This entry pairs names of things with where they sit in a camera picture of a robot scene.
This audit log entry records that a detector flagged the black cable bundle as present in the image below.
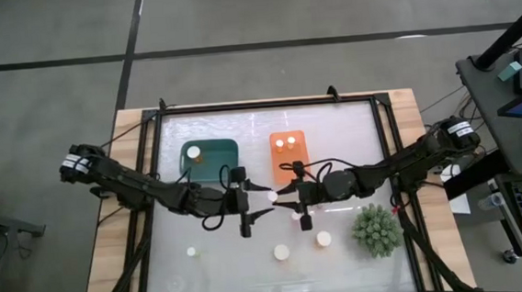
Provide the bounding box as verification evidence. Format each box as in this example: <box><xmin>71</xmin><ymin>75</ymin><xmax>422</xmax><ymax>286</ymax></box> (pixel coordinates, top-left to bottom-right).
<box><xmin>420</xmin><ymin>84</ymin><xmax>495</xmax><ymax>129</ymax></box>

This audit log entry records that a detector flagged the clear plastic bottle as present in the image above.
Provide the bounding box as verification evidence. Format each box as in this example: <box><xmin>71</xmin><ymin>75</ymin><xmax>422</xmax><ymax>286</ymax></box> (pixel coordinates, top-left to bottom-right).
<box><xmin>477</xmin><ymin>192</ymin><xmax>506</xmax><ymax>213</ymax></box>

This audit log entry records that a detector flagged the grey side desk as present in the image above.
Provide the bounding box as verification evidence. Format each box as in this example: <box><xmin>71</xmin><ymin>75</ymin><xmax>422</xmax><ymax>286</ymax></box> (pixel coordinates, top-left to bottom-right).
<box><xmin>454</xmin><ymin>47</ymin><xmax>522</xmax><ymax>292</ymax></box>

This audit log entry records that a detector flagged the teal plastic bin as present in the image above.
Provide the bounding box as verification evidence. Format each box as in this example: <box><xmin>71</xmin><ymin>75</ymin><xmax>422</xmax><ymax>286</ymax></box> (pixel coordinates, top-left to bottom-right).
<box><xmin>177</xmin><ymin>137</ymin><xmax>242</xmax><ymax>185</ymax></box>

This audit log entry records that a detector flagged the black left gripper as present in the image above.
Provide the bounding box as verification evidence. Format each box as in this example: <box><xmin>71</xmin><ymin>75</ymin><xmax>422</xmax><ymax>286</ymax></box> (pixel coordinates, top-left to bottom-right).
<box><xmin>218</xmin><ymin>163</ymin><xmax>278</xmax><ymax>241</ymax></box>

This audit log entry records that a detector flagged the white plastic table sheet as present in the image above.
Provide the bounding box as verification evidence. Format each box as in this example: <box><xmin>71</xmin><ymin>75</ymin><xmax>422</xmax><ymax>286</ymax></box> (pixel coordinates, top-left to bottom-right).
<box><xmin>130</xmin><ymin>97</ymin><xmax>419</xmax><ymax>292</ymax></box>

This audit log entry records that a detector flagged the black caster wheel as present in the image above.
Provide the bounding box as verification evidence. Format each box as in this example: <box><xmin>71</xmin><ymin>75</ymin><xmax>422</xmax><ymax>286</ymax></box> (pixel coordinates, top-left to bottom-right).
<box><xmin>501</xmin><ymin>248</ymin><xmax>519</xmax><ymax>266</ymax></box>

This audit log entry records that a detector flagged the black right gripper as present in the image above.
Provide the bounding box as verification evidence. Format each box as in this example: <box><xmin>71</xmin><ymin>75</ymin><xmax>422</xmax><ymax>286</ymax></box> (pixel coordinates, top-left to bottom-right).
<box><xmin>270</xmin><ymin>158</ymin><xmax>331</xmax><ymax>234</ymax></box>

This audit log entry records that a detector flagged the green artificial succulent plant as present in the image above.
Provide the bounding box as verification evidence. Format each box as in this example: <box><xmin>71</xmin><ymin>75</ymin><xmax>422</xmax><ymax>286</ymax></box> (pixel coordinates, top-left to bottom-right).
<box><xmin>349</xmin><ymin>200</ymin><xmax>406</xmax><ymax>261</ymax></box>

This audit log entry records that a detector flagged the small teal box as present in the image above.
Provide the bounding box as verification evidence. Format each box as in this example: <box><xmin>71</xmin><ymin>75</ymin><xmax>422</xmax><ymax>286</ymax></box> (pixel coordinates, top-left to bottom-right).
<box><xmin>496</xmin><ymin>60</ymin><xmax>522</xmax><ymax>84</ymax></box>

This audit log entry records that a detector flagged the large white-capped medicine bottle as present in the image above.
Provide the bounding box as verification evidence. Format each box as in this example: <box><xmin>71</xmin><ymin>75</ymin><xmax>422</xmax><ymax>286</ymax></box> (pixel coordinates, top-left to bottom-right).
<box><xmin>273</xmin><ymin>242</ymin><xmax>292</xmax><ymax>263</ymax></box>
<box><xmin>186</xmin><ymin>143</ymin><xmax>204</xmax><ymax>166</ymax></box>
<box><xmin>314</xmin><ymin>230</ymin><xmax>335</xmax><ymax>250</ymax></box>

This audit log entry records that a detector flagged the black metal table frame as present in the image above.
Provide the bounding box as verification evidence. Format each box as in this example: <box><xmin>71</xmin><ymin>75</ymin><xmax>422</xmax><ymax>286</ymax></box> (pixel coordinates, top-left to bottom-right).
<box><xmin>66</xmin><ymin>76</ymin><xmax>478</xmax><ymax>292</ymax></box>

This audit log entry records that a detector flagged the orange plastic bin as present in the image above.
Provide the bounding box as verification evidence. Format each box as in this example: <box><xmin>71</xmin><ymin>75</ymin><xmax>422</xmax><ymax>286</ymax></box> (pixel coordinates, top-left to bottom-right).
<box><xmin>268</xmin><ymin>129</ymin><xmax>313</xmax><ymax>186</ymax></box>

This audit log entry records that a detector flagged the black slanted pole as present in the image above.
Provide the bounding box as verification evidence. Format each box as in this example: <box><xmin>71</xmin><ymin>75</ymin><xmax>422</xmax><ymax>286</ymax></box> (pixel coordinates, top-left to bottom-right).
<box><xmin>469</xmin><ymin>0</ymin><xmax>522</xmax><ymax>72</ymax></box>

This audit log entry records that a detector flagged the white paper sheet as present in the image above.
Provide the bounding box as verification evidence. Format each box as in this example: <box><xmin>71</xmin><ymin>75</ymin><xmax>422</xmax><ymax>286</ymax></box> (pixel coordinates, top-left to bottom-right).
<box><xmin>448</xmin><ymin>193</ymin><xmax>472</xmax><ymax>217</ymax></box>

